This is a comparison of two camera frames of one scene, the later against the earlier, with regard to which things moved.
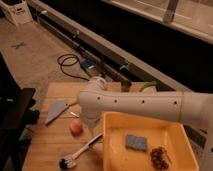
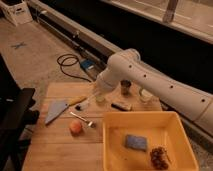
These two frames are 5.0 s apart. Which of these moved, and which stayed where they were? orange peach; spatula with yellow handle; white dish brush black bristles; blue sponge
Moved: white dish brush black bristles
Stayed: blue sponge; spatula with yellow handle; orange peach
